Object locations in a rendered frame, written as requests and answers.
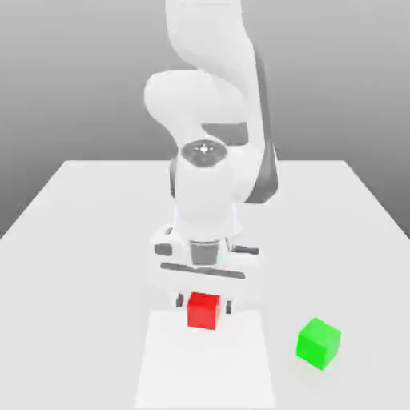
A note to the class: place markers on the small red cube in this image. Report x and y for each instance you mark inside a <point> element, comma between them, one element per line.
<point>203,310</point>

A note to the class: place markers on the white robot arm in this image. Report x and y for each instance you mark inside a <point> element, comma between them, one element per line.
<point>205,192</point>

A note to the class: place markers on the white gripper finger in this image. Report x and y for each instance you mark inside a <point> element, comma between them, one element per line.
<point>180,299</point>
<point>228,306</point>

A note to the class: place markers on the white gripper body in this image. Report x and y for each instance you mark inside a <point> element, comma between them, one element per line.
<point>205,278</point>

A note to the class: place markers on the small green cube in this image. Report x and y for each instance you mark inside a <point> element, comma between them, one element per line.
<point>317,344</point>

